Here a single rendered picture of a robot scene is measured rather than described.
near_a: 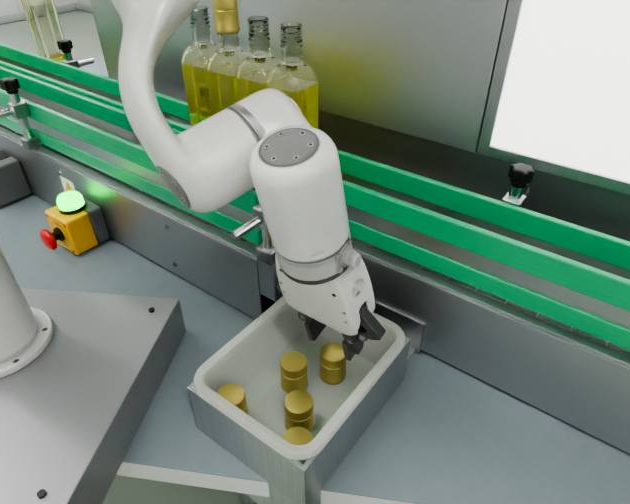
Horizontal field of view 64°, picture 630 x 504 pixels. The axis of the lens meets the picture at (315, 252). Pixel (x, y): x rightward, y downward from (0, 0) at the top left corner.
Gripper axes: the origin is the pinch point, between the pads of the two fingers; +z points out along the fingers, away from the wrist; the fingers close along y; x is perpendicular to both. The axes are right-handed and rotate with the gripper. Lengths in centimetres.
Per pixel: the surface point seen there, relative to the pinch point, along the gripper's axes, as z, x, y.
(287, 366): 1.6, 6.0, 3.2
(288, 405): 0.5, 10.3, -0.4
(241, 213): -6.5, -6.7, 18.8
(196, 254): 2.3, -2.3, 27.5
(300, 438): -0.2, 12.7, -4.1
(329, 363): 3.0, 2.6, -0.6
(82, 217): 2, 1, 52
